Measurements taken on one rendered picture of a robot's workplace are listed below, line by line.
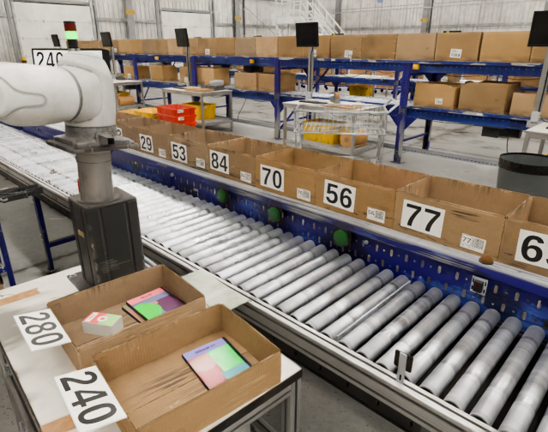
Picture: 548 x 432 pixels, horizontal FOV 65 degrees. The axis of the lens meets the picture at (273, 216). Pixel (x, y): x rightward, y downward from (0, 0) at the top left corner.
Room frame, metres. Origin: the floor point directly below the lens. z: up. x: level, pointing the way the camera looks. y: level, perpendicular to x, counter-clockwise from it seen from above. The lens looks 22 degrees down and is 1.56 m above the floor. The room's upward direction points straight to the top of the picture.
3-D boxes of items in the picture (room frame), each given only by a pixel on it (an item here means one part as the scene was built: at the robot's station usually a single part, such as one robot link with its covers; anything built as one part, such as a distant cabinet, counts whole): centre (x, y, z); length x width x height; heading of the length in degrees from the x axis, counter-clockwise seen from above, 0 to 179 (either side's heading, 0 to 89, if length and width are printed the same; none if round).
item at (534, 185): (3.67, -2.27, 0.32); 0.50 x 0.50 x 0.64
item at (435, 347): (1.07, -0.52, 0.72); 0.52 x 0.05 x 0.05; 136
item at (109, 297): (1.10, 0.44, 0.80); 0.38 x 0.28 x 0.10; 131
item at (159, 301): (1.17, 0.37, 0.78); 0.19 x 0.14 x 0.02; 45
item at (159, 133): (2.88, 0.70, 0.96); 0.39 x 0.29 x 0.17; 46
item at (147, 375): (0.86, 0.21, 0.80); 0.38 x 0.28 x 0.10; 129
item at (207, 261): (1.70, 0.14, 0.72); 0.52 x 0.05 x 0.05; 136
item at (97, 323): (1.08, 0.51, 0.78); 0.10 x 0.06 x 0.05; 77
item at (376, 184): (1.79, -0.43, 0.96); 0.39 x 0.29 x 0.17; 46
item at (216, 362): (0.92, 0.14, 0.76); 0.19 x 0.14 x 0.02; 36
